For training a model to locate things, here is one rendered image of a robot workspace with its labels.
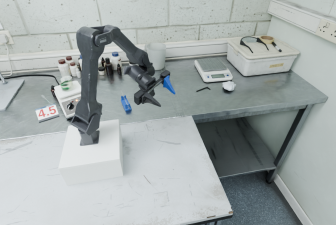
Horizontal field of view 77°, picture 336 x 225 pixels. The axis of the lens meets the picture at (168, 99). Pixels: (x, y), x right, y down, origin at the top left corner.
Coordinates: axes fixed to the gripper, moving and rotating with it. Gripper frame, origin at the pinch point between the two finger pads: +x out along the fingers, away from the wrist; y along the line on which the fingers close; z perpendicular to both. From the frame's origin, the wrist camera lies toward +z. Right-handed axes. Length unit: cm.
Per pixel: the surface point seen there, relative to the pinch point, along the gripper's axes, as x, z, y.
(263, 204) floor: 83, 99, -37
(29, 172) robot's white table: -17, 16, 53
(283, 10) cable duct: 7, 7, -110
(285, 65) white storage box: 30, 25, -88
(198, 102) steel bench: 7.5, 24.6, -23.6
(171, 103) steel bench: -2.5, 25.8, -13.4
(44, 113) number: -43, 27, 36
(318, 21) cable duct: 28, -5, -93
